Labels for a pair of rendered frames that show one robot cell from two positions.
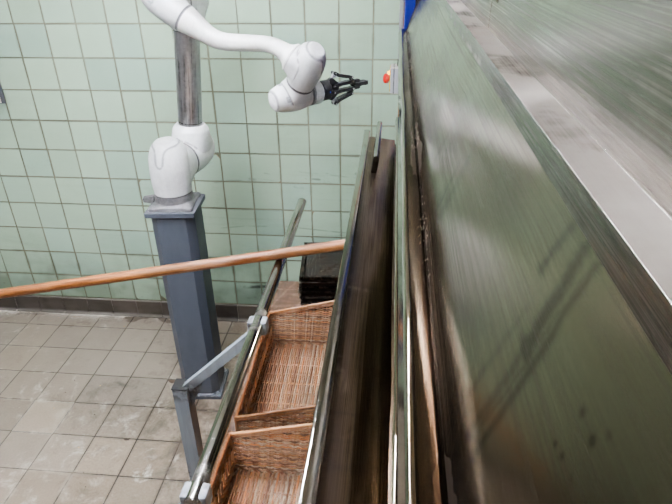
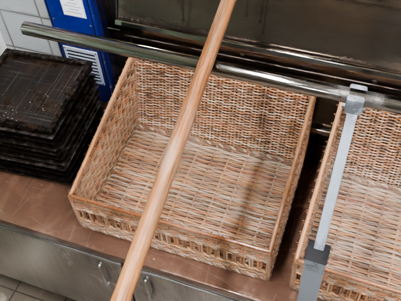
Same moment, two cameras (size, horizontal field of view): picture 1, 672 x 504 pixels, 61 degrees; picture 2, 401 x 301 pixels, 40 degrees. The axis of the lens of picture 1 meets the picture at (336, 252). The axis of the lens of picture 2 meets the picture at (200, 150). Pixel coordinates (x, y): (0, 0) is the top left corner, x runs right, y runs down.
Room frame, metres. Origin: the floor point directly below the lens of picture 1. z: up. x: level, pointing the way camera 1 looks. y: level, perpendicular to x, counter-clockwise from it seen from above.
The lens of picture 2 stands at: (1.17, 0.96, 1.91)
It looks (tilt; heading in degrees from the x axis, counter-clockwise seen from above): 51 degrees down; 288
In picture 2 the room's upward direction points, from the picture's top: 5 degrees counter-clockwise
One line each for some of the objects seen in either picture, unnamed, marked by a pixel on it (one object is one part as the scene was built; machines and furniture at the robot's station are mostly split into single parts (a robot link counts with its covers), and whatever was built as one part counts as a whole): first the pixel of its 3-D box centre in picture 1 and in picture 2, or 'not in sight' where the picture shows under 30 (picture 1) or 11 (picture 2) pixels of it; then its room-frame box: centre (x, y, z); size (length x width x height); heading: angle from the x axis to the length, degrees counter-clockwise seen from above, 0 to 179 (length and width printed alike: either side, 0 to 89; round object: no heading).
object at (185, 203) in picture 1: (169, 197); not in sight; (2.19, 0.69, 1.03); 0.22 x 0.18 x 0.06; 88
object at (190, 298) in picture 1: (191, 302); not in sight; (2.19, 0.67, 0.50); 0.21 x 0.21 x 1.00; 88
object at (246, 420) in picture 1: (322, 364); (196, 156); (1.48, 0.05, 0.72); 0.56 x 0.49 x 0.28; 175
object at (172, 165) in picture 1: (170, 164); not in sight; (2.20, 0.67, 1.17); 0.18 x 0.16 x 0.22; 166
